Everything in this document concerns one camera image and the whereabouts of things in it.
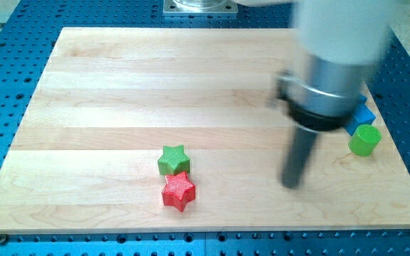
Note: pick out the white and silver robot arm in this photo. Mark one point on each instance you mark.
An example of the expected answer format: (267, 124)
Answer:
(339, 42)

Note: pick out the green star block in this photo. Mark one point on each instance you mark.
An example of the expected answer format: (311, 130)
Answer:
(173, 161)

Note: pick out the red star block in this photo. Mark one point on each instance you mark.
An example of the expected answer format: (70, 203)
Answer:
(178, 191)

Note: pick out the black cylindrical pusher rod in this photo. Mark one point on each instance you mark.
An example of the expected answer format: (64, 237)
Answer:
(298, 154)

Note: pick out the light wooden board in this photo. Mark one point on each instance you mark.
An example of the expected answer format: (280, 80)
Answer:
(84, 158)

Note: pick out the blue block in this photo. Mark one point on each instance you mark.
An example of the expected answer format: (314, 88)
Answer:
(361, 115)

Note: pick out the green cylinder block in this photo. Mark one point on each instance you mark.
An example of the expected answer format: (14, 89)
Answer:
(364, 140)

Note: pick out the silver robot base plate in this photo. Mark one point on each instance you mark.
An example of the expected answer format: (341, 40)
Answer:
(199, 7)

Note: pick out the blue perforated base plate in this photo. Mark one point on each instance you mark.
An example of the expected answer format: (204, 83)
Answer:
(27, 37)

